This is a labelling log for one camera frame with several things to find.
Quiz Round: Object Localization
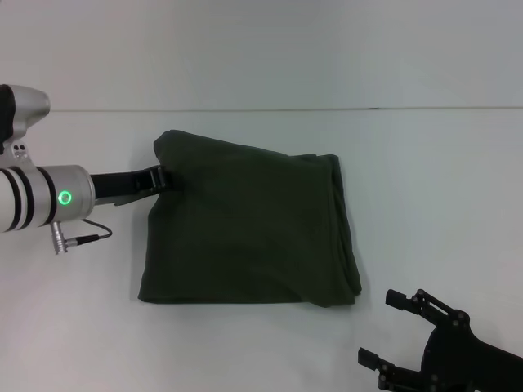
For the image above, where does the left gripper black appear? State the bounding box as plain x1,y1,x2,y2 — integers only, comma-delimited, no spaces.
89,164,186,207

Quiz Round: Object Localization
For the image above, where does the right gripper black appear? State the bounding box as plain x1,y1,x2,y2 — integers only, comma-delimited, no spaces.
358,287,523,392

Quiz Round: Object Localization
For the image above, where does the left wrist silver connector stub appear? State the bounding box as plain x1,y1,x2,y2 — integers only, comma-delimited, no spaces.
49,221,69,256

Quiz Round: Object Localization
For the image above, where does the dark green t-shirt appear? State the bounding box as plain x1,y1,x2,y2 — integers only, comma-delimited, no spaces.
137,129,364,307

